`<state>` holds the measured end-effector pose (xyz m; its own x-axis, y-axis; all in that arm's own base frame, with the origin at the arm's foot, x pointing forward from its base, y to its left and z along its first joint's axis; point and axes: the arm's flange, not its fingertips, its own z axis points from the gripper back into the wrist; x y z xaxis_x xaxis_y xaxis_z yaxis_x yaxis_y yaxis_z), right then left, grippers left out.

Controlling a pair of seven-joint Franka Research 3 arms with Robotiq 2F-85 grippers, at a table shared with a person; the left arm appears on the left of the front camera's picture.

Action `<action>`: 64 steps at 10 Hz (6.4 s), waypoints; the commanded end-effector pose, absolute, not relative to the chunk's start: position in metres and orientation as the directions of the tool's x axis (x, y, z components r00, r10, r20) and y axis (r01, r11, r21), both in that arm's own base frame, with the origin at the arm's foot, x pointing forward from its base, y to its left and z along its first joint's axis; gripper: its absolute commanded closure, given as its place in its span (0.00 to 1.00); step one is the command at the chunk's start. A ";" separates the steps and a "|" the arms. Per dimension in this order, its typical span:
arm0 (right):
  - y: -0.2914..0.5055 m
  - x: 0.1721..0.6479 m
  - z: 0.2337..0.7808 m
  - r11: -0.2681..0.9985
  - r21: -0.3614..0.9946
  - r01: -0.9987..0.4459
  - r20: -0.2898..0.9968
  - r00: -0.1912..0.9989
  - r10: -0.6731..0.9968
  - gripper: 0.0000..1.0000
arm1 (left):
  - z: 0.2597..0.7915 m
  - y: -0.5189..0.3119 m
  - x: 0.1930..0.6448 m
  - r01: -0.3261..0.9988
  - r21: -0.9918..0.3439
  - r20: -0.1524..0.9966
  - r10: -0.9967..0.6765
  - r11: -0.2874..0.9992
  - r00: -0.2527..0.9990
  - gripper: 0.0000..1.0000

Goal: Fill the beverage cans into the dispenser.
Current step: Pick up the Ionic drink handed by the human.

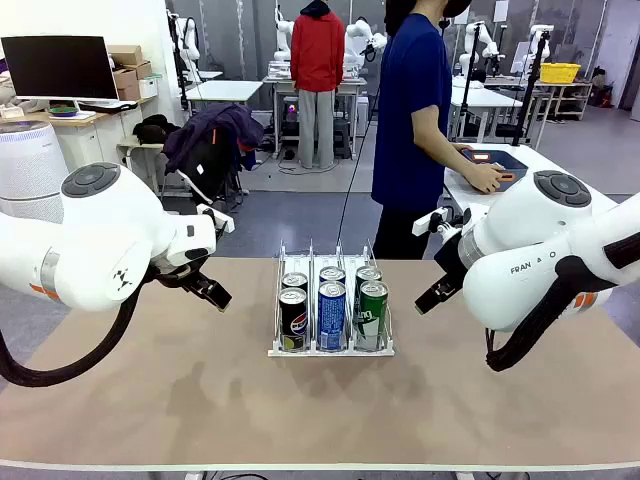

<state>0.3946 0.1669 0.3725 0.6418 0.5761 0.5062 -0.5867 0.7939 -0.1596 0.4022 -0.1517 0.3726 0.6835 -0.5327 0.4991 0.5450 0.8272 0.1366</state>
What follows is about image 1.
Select black tripod stand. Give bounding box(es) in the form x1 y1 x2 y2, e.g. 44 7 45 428
512 29 551 147
458 22 482 146

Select black chair with backpack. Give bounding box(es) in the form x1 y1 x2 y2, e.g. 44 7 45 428
174 127 249 221

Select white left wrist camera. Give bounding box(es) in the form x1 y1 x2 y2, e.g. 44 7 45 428
196 203 236 234

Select thin black hanging cable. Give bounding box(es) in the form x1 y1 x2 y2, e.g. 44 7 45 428
337 89 381 251

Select person's right forearm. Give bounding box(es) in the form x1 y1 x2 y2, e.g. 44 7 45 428
414 124 479 177

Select grey background table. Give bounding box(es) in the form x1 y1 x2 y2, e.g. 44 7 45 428
184 79 264 119

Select white desk wooden top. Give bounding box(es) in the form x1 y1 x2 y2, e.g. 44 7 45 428
0 97 156 174

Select green Chilsung cider can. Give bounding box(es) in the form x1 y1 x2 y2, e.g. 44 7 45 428
355 265 384 301
353 280 390 351

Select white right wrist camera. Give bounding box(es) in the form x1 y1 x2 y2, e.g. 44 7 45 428
412 208 449 236

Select black Pepsi can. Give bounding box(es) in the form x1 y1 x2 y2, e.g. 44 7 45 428
278 288 309 353
281 272 309 296

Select person's right hand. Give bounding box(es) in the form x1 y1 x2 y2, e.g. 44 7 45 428
467 162 506 195

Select white side table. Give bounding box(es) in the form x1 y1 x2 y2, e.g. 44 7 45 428
443 142 621 221

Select purple jacket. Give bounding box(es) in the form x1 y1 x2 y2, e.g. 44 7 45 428
163 103 265 174

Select white background table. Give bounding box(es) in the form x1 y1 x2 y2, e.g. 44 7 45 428
447 82 524 144

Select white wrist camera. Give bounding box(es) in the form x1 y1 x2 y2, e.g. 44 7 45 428
412 208 449 236
196 203 236 234

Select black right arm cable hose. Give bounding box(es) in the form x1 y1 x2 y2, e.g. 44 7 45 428
485 239 640 374

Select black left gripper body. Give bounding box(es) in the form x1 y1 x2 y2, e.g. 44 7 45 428
151 258 215 297

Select black computer monitor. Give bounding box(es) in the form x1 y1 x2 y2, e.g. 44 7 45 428
0 34 120 104

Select wooden shelf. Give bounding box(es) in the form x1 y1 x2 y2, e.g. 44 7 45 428
534 79 594 121

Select person in red hoodie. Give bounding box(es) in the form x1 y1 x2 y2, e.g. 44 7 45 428
289 0 346 171

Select white cylindrical air purifier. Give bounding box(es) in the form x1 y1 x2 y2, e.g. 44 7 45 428
0 119 69 224

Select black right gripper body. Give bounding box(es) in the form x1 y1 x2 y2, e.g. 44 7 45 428
433 234 470 292

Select person in blue shirt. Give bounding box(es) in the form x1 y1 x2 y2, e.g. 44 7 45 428
370 0 474 261

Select clear acrylic can dispenser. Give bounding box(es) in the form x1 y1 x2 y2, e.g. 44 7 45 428
267 238 396 359

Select small white rolling table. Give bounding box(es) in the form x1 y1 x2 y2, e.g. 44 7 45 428
117 134 169 196

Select black keyboard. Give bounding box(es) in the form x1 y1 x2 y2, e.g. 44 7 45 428
78 100 139 114

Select blue bin orange handles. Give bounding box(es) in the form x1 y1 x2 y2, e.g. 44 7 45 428
460 147 530 190

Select yellow plastic crate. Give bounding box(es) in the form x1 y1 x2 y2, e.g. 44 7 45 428
539 62 582 84

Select grey metal workbench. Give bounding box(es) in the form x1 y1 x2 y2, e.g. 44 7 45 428
262 74 369 161

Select black hat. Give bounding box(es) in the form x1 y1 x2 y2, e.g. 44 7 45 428
132 113 181 146

